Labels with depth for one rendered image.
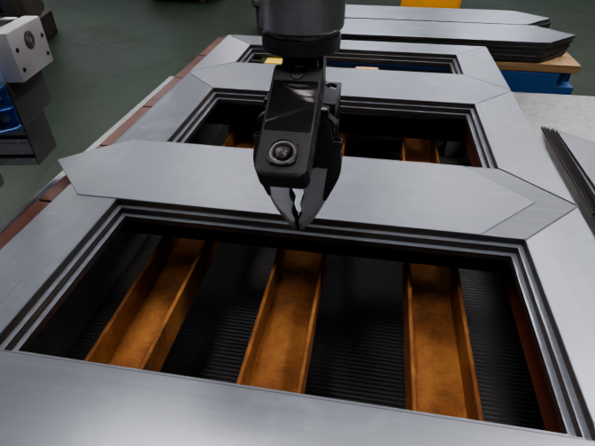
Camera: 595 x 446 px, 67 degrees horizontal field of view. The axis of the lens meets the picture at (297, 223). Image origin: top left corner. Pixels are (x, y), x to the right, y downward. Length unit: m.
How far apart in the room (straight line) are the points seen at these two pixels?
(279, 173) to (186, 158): 0.42
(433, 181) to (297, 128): 0.38
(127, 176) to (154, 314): 0.22
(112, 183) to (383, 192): 0.41
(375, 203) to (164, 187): 0.31
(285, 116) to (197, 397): 0.26
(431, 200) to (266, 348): 0.32
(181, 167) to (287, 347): 0.33
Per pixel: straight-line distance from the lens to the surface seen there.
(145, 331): 0.72
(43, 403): 0.48
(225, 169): 0.73
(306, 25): 0.40
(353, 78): 1.11
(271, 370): 0.64
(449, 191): 0.70
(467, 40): 1.47
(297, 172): 0.36
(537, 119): 1.25
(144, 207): 0.69
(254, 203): 0.64
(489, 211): 0.68
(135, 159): 0.79
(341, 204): 0.64
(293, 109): 0.39
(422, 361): 0.67
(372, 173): 0.72
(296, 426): 0.41
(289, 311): 0.71
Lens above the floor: 1.21
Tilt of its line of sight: 37 degrees down
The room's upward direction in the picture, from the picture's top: straight up
